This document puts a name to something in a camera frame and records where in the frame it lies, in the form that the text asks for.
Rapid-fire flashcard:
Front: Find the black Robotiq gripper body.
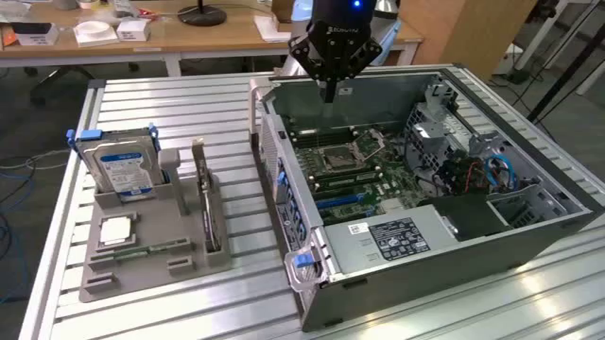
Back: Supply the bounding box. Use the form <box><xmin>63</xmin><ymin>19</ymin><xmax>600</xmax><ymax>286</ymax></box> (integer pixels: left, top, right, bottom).
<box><xmin>306</xmin><ymin>0</ymin><xmax>378</xmax><ymax>82</ymax></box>

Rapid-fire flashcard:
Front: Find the black Nvidia graphics card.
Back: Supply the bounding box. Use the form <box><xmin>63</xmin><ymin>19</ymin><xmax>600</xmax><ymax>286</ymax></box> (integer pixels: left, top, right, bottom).
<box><xmin>190</xmin><ymin>137</ymin><xmax>223</xmax><ymax>253</ymax></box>

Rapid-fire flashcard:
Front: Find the white paper booklet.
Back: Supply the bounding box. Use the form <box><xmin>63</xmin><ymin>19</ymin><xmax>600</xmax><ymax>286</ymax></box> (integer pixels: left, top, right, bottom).
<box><xmin>254</xmin><ymin>14</ymin><xmax>292</xmax><ymax>43</ymax></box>

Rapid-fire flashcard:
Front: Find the brown cardboard box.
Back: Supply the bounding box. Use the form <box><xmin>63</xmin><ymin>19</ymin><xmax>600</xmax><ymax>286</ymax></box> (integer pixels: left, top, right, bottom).
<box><xmin>271</xmin><ymin>0</ymin><xmax>296</xmax><ymax>24</ymax></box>

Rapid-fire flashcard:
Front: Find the wooden desk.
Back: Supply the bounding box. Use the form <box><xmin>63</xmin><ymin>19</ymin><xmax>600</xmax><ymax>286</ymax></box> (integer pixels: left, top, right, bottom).
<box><xmin>0</xmin><ymin>0</ymin><xmax>426</xmax><ymax>69</ymax></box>

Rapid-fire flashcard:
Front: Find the wooden cabinet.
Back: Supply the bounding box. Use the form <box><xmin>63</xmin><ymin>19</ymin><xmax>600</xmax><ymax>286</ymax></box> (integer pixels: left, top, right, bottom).
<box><xmin>410</xmin><ymin>0</ymin><xmax>539</xmax><ymax>77</ymax></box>

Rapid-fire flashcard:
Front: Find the black lamp base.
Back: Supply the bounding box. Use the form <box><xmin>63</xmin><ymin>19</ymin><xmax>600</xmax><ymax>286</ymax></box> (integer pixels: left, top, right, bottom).
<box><xmin>176</xmin><ymin>0</ymin><xmax>228</xmax><ymax>28</ymax></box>

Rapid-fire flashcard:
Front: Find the metal drive cage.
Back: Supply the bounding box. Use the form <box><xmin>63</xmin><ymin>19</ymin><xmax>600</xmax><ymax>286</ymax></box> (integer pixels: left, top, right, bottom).
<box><xmin>403</xmin><ymin>83</ymin><xmax>474</xmax><ymax>171</ymax></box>

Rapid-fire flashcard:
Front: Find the CPU socket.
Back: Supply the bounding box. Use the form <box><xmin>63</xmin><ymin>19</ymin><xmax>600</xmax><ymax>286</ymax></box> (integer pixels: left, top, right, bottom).
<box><xmin>319</xmin><ymin>143</ymin><xmax>363</xmax><ymax>171</ymax></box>

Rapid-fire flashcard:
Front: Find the black floor pedal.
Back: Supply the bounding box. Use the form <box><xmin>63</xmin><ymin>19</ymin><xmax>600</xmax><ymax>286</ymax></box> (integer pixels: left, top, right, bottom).
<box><xmin>506</xmin><ymin>69</ymin><xmax>534</xmax><ymax>85</ymax></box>

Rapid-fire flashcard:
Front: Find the white labelled box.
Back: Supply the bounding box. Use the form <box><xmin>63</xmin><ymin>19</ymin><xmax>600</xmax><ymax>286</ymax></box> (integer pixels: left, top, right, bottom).
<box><xmin>115</xmin><ymin>19</ymin><xmax>153</xmax><ymax>43</ymax></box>

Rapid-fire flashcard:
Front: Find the green motherboard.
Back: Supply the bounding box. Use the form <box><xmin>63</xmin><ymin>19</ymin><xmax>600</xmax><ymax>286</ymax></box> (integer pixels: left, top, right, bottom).
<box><xmin>283</xmin><ymin>118</ymin><xmax>429</xmax><ymax>226</ymax></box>

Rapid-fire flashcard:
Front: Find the clear plastic bag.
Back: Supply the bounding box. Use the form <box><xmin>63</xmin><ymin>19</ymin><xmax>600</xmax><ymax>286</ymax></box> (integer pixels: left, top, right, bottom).
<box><xmin>107</xmin><ymin>0</ymin><xmax>143</xmax><ymax>18</ymax></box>

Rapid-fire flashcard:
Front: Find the black slanted pole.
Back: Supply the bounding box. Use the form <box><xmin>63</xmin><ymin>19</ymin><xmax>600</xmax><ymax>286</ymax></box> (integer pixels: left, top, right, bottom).
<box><xmin>526</xmin><ymin>21</ymin><xmax>605</xmax><ymax>122</ymax></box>

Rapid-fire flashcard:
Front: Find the blue expansion slot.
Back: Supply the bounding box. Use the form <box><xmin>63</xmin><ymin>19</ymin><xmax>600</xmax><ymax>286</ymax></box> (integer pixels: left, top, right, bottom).
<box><xmin>315</xmin><ymin>193</ymin><xmax>366</xmax><ymax>210</ymax></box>

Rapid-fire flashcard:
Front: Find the white square dish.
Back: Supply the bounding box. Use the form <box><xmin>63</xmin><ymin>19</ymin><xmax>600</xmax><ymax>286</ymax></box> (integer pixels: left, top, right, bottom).
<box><xmin>73</xmin><ymin>20</ymin><xmax>121</xmax><ymax>48</ymax></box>

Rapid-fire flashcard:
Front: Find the hard disk with blue carrier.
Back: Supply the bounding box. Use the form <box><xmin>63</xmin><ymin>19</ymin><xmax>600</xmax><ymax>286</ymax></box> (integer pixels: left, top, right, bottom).
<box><xmin>64</xmin><ymin>122</ymin><xmax>164</xmax><ymax>205</ymax></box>

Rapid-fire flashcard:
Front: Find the grey power supply unit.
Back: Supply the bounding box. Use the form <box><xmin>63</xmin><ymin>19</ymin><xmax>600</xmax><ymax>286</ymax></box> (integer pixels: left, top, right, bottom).
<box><xmin>323</xmin><ymin>205</ymin><xmax>462</xmax><ymax>276</ymax></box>

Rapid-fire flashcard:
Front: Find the metal disk bay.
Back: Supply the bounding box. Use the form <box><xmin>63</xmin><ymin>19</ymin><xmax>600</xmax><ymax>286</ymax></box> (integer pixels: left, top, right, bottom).
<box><xmin>486</xmin><ymin>182</ymin><xmax>571</xmax><ymax>230</ymax></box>

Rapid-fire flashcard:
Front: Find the white box with black lid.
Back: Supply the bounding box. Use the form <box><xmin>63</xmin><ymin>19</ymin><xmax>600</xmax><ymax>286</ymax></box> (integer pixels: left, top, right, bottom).
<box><xmin>8</xmin><ymin>21</ymin><xmax>60</xmax><ymax>46</ymax></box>

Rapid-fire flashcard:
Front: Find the black office chair base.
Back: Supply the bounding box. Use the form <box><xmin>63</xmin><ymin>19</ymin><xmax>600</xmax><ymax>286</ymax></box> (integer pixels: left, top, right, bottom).
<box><xmin>25</xmin><ymin>63</ymin><xmax>140</xmax><ymax>106</ymax></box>

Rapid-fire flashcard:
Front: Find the grey plastic parts rack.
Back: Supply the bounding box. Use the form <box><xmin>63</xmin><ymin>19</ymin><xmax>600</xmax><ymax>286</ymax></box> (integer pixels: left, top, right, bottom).
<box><xmin>77</xmin><ymin>147</ymin><xmax>234</xmax><ymax>304</ymax></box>

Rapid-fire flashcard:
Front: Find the blue case release latch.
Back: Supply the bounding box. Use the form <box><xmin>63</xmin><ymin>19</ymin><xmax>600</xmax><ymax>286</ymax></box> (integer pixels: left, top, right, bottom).
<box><xmin>292</xmin><ymin>253</ymin><xmax>315</xmax><ymax>272</ymax></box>

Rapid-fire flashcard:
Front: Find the orange box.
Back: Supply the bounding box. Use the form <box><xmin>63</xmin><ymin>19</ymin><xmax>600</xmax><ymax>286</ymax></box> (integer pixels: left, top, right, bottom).
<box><xmin>0</xmin><ymin>24</ymin><xmax>17</xmax><ymax>50</ymax></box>

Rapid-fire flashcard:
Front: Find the silver CPU chip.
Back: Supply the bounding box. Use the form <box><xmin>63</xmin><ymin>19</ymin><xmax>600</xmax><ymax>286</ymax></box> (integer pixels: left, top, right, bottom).
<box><xmin>99</xmin><ymin>216</ymin><xmax>135</xmax><ymax>245</ymax></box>

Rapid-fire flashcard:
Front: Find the open grey PC case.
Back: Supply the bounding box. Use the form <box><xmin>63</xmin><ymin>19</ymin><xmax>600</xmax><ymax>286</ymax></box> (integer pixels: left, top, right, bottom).
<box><xmin>247</xmin><ymin>63</ymin><xmax>594</xmax><ymax>332</ymax></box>

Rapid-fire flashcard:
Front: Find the green RAM stick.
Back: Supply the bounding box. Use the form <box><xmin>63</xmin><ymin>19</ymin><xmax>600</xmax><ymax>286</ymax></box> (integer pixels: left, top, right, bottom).
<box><xmin>92</xmin><ymin>242</ymin><xmax>184</xmax><ymax>261</ymax></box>

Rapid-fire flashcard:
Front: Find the blue disk wire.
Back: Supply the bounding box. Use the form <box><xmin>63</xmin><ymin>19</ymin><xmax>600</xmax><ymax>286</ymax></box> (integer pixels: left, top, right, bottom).
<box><xmin>485</xmin><ymin>154</ymin><xmax>519</xmax><ymax>191</ymax></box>

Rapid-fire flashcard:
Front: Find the blue floor cable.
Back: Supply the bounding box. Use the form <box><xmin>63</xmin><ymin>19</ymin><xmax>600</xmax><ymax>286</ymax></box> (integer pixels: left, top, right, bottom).
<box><xmin>0</xmin><ymin>169</ymin><xmax>37</xmax><ymax>305</ymax></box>

